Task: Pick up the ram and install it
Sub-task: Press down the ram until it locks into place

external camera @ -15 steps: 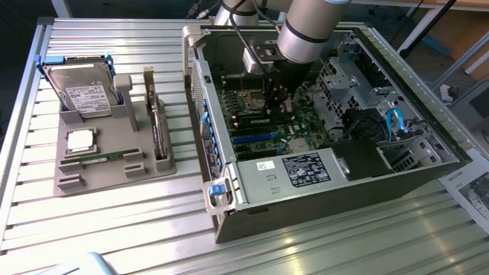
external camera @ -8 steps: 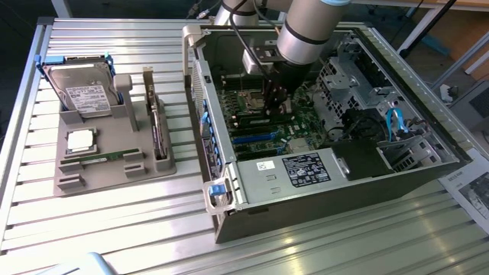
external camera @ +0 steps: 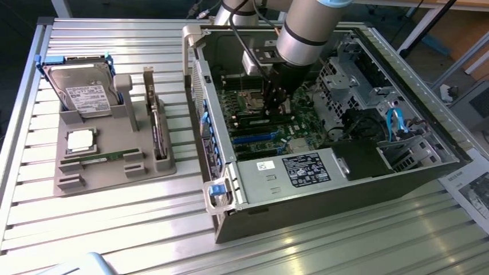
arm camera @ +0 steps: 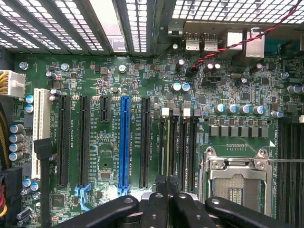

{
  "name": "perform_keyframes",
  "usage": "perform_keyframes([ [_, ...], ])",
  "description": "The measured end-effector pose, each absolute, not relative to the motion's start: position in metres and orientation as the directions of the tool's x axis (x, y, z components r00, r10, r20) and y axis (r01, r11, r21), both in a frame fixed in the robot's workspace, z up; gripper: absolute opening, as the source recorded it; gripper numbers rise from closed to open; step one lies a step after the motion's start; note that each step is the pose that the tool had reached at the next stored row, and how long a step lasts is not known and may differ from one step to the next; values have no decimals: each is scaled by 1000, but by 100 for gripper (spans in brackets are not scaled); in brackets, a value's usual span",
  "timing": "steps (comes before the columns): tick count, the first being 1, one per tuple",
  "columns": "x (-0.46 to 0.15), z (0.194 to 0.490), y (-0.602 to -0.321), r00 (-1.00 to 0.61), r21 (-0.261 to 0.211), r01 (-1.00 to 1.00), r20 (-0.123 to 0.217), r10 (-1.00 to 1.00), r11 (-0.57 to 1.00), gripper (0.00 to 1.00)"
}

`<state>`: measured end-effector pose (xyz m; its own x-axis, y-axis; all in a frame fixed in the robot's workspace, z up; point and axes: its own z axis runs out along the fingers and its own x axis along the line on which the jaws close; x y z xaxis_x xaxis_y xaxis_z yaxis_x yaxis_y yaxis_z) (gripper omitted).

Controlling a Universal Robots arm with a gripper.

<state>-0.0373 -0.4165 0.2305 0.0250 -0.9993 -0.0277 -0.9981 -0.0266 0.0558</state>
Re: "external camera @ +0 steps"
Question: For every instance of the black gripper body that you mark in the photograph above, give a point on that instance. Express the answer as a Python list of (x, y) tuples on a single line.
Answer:
[(287, 77)]

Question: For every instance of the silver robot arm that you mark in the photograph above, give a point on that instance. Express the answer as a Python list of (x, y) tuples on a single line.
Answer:
[(302, 37)]

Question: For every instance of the dark installed RAM stick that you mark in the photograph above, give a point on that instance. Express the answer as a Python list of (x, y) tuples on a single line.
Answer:
[(265, 121)]

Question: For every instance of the green RAM stick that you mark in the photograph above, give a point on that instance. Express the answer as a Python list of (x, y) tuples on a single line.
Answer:
[(111, 156)]

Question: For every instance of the CPU socket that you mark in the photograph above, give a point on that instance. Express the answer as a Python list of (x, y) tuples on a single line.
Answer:
[(249, 100)]

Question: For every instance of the green motherboard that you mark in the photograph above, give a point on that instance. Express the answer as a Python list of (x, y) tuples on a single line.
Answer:
[(261, 134)]

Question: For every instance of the blue expansion slot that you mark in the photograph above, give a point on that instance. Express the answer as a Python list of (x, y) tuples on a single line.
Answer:
[(254, 138)]

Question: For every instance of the metal disk bay cage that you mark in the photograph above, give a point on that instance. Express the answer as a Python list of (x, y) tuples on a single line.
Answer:
[(345, 83)]

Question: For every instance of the black fan shroud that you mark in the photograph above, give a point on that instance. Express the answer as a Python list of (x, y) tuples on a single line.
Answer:
[(359, 157)]

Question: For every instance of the grey power supply unit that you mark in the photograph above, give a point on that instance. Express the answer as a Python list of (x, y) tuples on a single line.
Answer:
[(265, 183)]

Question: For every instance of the graphics card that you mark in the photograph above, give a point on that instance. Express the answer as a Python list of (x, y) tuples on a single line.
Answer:
[(153, 97)]

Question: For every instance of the black open PC case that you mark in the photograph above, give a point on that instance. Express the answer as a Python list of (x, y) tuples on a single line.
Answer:
[(306, 213)]

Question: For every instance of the white power strip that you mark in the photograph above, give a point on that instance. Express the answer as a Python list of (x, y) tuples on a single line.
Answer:
[(450, 92)]

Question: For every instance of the grey parts rack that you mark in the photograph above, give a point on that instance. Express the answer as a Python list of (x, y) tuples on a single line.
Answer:
[(111, 137)]

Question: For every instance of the blue disk caddy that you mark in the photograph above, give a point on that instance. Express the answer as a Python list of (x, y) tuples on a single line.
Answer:
[(109, 61)]

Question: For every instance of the wooden desk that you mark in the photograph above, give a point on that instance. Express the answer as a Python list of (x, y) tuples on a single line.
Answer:
[(447, 28)]

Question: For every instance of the silver hard disk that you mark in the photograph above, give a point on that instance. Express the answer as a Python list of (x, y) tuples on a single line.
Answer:
[(86, 91)]

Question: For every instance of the grey computer tower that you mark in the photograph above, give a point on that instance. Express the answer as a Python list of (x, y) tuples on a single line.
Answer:
[(472, 106)]

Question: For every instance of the silver CPU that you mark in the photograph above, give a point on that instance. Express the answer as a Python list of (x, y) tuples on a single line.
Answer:
[(81, 141)]

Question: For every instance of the printed paper sheet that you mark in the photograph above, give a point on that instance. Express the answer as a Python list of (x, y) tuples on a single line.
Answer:
[(470, 189)]

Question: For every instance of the white and blue rounded object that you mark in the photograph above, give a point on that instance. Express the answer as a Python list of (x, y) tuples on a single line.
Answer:
[(82, 265)]

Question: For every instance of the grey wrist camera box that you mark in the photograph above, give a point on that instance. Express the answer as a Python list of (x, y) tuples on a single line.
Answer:
[(254, 65)]

